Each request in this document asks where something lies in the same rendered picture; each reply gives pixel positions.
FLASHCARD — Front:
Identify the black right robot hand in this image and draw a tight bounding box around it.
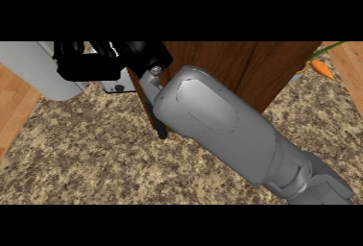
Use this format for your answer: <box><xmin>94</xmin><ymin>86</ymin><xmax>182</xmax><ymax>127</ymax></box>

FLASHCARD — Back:
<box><xmin>53</xmin><ymin>40</ymin><xmax>174</xmax><ymax>83</ymax></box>

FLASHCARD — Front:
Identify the brown wooden cabinet door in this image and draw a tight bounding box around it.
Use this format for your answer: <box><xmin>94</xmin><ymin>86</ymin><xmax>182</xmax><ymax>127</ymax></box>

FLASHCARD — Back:
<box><xmin>127</xmin><ymin>40</ymin><xmax>323</xmax><ymax>140</ymax></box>

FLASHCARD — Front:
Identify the small grey appliance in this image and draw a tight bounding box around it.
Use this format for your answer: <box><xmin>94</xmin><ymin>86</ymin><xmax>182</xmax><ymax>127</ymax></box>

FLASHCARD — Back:
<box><xmin>99</xmin><ymin>66</ymin><xmax>139</xmax><ymax>94</ymax></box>

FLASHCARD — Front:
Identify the pale grey rounded appliance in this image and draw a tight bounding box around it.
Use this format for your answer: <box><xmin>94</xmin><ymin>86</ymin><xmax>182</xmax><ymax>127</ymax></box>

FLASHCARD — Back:
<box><xmin>0</xmin><ymin>40</ymin><xmax>90</xmax><ymax>102</ymax></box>

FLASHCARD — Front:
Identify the orange carrot with green leaves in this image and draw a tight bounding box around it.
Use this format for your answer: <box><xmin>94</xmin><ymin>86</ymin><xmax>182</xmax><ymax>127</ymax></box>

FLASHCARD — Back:
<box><xmin>305</xmin><ymin>40</ymin><xmax>347</xmax><ymax>82</ymax></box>

